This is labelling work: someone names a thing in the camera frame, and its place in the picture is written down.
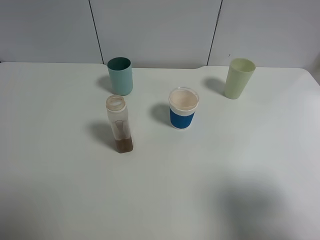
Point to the clear plastic drink bottle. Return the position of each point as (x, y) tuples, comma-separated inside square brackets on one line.
[(117, 113)]

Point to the white cup with blue sleeve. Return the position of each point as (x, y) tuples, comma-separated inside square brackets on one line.
[(183, 103)]

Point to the teal plastic cup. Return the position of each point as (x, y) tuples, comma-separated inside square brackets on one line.
[(120, 74)]

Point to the pale green plastic cup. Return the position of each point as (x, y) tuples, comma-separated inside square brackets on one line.
[(239, 73)]

